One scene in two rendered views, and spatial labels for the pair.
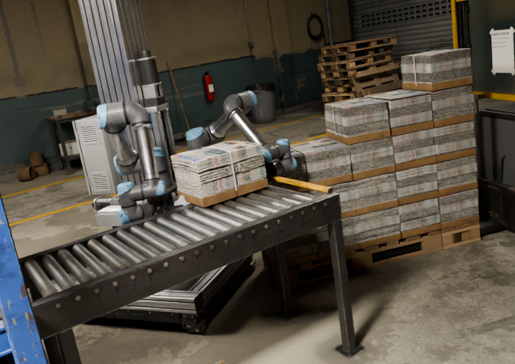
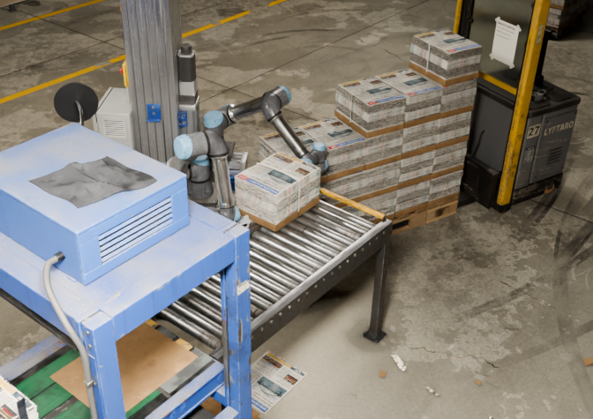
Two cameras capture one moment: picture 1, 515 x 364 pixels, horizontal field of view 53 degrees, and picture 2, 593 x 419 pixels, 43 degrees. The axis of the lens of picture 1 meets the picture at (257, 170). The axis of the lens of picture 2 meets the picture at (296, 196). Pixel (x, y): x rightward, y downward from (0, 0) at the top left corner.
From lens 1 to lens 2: 2.12 m
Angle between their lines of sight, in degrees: 26
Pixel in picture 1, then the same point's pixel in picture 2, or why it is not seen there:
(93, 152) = not seen: hidden behind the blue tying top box
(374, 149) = (386, 141)
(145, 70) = (187, 67)
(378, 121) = (395, 115)
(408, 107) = (422, 101)
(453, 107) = (458, 100)
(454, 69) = (466, 65)
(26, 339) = (245, 390)
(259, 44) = not seen: outside the picture
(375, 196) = (380, 183)
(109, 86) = (145, 82)
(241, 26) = not seen: outside the picture
